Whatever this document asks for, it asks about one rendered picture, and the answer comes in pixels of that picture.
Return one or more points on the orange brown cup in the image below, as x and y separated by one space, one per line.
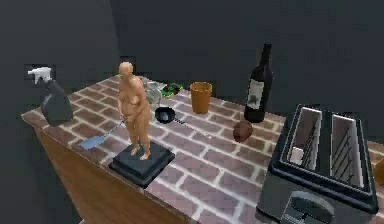
200 97

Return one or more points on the small black frying pan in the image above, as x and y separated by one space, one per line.
165 115

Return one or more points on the green leafy vegetable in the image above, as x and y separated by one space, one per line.
172 89

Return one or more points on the clear glass jug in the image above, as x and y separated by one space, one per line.
154 92

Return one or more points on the brown round potato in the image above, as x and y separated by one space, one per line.
242 131

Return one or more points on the tan human figure statue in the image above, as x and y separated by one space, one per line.
136 110

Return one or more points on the brick-tiled wooden counter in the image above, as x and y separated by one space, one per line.
206 166

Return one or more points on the dark wine bottle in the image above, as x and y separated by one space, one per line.
258 90

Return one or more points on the blue grey spatula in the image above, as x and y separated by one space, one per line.
91 141

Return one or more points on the grey spray bottle white trigger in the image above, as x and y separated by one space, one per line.
56 103

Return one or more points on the black two-slot toaster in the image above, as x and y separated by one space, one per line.
320 166

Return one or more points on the orange round object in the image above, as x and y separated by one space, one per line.
379 171

